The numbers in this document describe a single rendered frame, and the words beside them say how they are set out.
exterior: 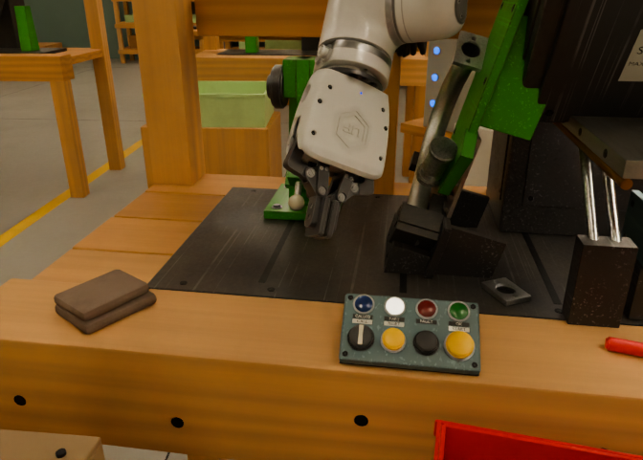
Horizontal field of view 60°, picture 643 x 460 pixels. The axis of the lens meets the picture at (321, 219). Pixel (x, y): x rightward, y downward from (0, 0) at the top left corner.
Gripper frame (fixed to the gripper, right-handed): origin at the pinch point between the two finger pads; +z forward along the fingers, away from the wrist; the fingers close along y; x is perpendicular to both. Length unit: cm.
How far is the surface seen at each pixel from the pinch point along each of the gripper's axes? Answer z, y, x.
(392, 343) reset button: 11.1, 10.4, -1.8
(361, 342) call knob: 11.6, 7.6, 0.0
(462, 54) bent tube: -28.4, 18.0, 4.0
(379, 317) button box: 8.5, 10.1, 1.1
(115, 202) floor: -43, 15, 325
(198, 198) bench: -10, 2, 61
